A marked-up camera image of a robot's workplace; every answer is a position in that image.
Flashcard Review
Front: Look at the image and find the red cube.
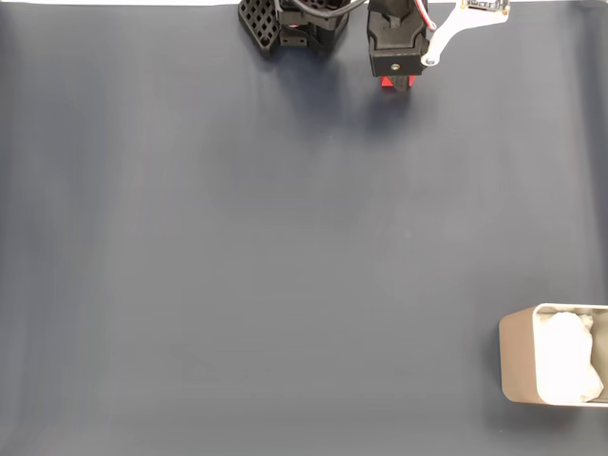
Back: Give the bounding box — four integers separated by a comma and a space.
380, 74, 420, 92

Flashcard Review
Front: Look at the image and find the silver metal box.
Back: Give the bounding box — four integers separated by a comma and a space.
498, 302, 608, 409

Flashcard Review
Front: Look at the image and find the dark grey mat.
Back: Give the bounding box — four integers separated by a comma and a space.
0, 3, 608, 456

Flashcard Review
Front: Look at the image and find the white crumpled tissue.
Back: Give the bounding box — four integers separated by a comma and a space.
536, 311, 605, 405

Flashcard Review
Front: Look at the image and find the white and red wire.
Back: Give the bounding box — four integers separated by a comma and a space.
408, 0, 439, 33

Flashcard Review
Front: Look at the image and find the white camera module with mount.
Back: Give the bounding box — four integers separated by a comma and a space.
420, 0, 512, 67

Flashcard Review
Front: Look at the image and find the black camera cable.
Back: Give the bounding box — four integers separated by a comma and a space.
290, 0, 368, 19

